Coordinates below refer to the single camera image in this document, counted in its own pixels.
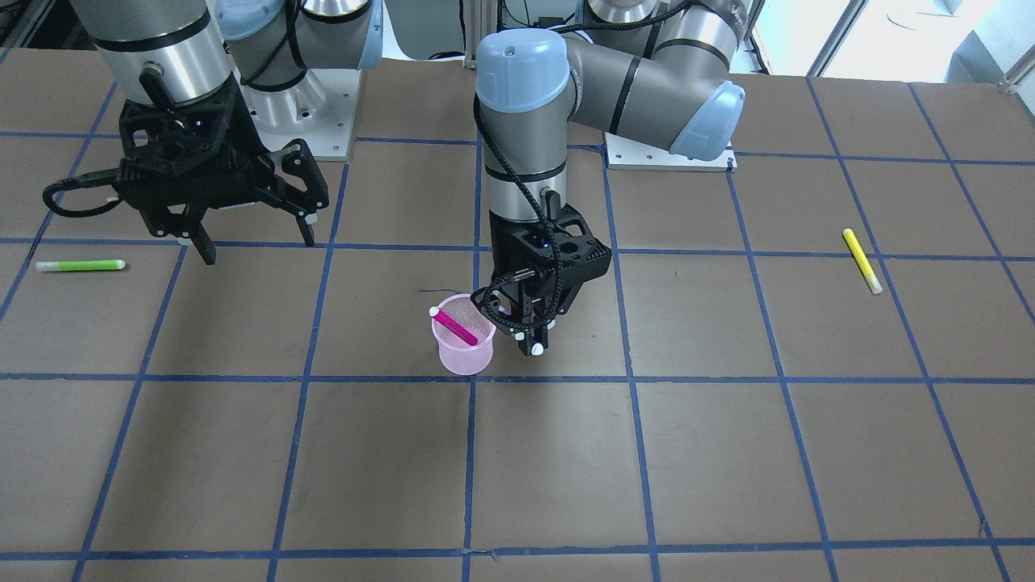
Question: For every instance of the pink marker pen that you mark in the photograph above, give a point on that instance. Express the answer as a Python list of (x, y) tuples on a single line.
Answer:
[(448, 322)]

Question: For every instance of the yellow marker pen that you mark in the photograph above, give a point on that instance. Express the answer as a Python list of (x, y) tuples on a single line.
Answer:
[(862, 261)]

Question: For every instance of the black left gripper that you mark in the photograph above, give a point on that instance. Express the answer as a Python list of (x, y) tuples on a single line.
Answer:
[(509, 252)]

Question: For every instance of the aluminium frame post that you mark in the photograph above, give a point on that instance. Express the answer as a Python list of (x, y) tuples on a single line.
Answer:
[(479, 18)]

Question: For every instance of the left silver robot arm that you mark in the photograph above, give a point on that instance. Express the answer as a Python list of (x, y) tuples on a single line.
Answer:
[(654, 72)]

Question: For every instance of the pink mesh cup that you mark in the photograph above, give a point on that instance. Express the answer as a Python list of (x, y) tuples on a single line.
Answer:
[(454, 354)]

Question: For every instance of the green marker pen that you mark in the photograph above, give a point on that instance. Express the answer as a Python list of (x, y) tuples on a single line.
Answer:
[(80, 266)]

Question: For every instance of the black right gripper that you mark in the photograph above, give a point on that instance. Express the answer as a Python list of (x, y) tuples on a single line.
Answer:
[(243, 139)]

